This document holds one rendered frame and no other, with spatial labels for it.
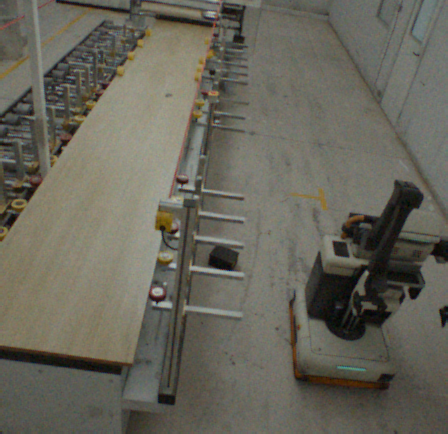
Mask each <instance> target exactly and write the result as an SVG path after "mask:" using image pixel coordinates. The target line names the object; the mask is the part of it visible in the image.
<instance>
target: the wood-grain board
mask: <svg viewBox="0 0 448 434"><path fill-rule="evenodd" d="M150 29H151V30H152V33H151V36H148V35H147V34H146V35H145V37H144V38H143V40H144V47H143V48H142V47H138V46H137V47H136V49H135V50H134V51H133V52H134V53H135V59H134V61H130V60H129V59H128V60H127V62H125V64H124V65H123V67H125V74H124V76H122V75H117V74H116V77H115V78H114V80H113V81H112V83H111V84H110V85H109V86H108V87H107V89H106V90H105V92H104V93H103V94H102V96H101V98H100V99H99V101H98V102H97V103H96V105H95V106H94V108H93V109H92V111H90V112H89V114H88V115H87V118H86V120H85V121H84V122H83V124H82V125H81V126H80V127H79V129H78V130H77V131H76V133H75V135H74V137H73V139H71V140H70V142H69V143H68V145H67V146H66V147H65V149H64V151H63V153H62V154H61V155H60V156H59V158H58V159H57V161H56V162H55V164H54V165H53V167H52V168H51V170H50V171H49V173H48V174H47V175H46V177H45V178H44V181H43V182H42V183H41V184H40V186H39V187H38V189H37V190H36V193H35V194H34V195H33V196H32V198H31V199H30V200H29V202H28V205H27V206H26V207H25V208H24V209H23V211H22V212H21V214H20V217H19V218H18V219H17V220H16V221H15V223H14V224H13V227H12V228H11V230H9V232H8V233H7V235H6V237H5V239H4V240H3V241H2V242H1V243H0V349H6V350H13V351H21V352H28V353H36V354H44V355H50V356H55V357H59V358H66V359H74V360H81V361H90V362H97V363H104V364H112V365H120V366H128V367H132V365H133V362H134V358H135V355H136V351H137V347H138V339H139V336H140V332H141V328H142V325H143V321H144V313H145V309H146V305H147V302H148V298H149V291H150V289H151V287H152V278H153V275H154V271H155V267H156V263H157V260H158V254H159V252H160V247H161V240H162V237H161V231H160V230H155V218H156V217H155V215H156V213H157V209H158V206H159V203H160V199H161V200H167V199H168V197H169V193H170V189H171V185H172V182H173V178H174V174H175V170H176V166H177V163H178V159H179V155H180V148H181V145H182V141H183V137H184V133H185V130H186V126H187V122H188V118H189V115H190V111H191V107H192V104H193V101H194V97H195V93H196V90H197V86H198V82H199V81H194V72H195V71H196V67H197V63H199V57H200V56H203V57H206V53H207V52H208V51H209V48H208V51H207V47H208V44H205V38H206V37H208V38H210V36H211V33H212V30H210V29H205V28H199V27H194V26H193V27H188V26H183V25H178V24H173V23H167V22H155V23H154V24H153V25H152V26H151V28H150ZM196 72H199V71H196ZM167 94H173V95H174V96H173V97H166V96H165V95H167Z"/></svg>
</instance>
